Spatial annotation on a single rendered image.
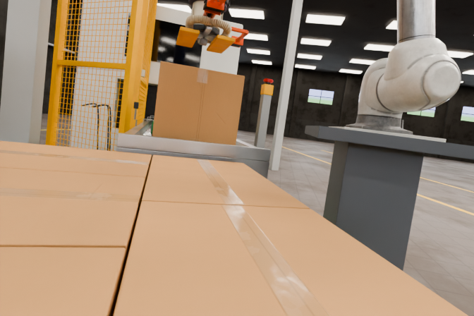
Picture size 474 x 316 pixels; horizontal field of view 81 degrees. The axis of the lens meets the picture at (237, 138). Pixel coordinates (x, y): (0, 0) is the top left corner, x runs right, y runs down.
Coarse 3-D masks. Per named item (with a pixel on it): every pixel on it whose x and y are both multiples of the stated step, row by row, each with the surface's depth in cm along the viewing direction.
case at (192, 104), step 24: (168, 72) 126; (192, 72) 128; (216, 72) 131; (168, 96) 127; (192, 96) 129; (216, 96) 132; (240, 96) 135; (168, 120) 128; (192, 120) 130; (216, 120) 133
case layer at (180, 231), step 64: (0, 192) 51; (64, 192) 56; (128, 192) 61; (192, 192) 68; (256, 192) 76; (0, 256) 32; (64, 256) 33; (128, 256) 35; (192, 256) 37; (256, 256) 40; (320, 256) 42
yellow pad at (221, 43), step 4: (216, 36) 147; (220, 36) 144; (224, 36) 144; (216, 40) 148; (220, 40) 147; (224, 40) 146; (228, 40) 145; (232, 40) 146; (212, 44) 158; (216, 44) 157; (220, 44) 156; (224, 44) 155; (228, 44) 154; (208, 48) 169; (212, 48) 167; (216, 48) 165; (220, 48) 164; (224, 48) 163; (216, 52) 177; (220, 52) 175
